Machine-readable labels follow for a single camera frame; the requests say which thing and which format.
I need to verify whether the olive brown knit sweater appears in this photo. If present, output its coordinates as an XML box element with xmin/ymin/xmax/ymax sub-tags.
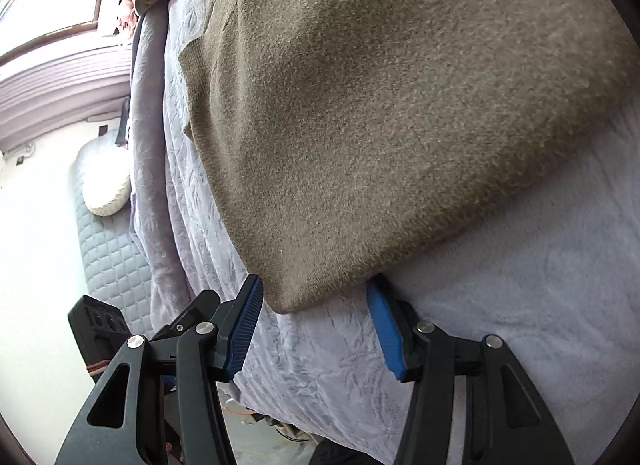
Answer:
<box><xmin>180</xmin><ymin>0</ymin><xmax>639</xmax><ymax>313</ymax></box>

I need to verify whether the grey quilted headboard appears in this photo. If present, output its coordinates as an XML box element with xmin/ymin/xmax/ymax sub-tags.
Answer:
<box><xmin>70</xmin><ymin>131</ymin><xmax>153</xmax><ymax>336</ymax></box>

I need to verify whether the lavender embossed bed blanket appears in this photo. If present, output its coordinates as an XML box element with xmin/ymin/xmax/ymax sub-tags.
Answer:
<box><xmin>134</xmin><ymin>0</ymin><xmax>639</xmax><ymax>464</ymax></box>

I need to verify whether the white round cushion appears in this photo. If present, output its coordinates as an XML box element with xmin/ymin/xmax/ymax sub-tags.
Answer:
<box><xmin>80</xmin><ymin>134</ymin><xmax>131</xmax><ymax>217</ymax></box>

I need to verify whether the grey pleated curtain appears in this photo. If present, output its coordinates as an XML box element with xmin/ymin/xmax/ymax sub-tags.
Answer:
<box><xmin>1</xmin><ymin>44</ymin><xmax>131</xmax><ymax>153</ymax></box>

